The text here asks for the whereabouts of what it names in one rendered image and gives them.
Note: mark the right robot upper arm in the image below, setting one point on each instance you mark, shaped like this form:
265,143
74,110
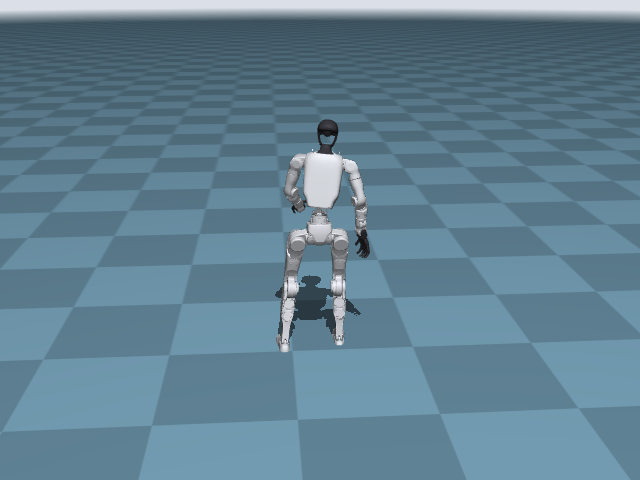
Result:
350,167

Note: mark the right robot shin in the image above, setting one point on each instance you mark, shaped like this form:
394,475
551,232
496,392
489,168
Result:
339,309

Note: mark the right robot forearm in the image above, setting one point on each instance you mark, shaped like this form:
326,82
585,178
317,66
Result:
360,218

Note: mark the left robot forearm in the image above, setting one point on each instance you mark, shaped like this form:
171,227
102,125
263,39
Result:
297,202

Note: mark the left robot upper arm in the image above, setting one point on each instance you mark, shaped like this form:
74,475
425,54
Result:
293,174

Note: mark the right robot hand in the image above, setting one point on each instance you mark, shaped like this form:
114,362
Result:
364,244

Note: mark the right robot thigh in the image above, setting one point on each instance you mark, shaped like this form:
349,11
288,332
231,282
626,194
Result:
339,252

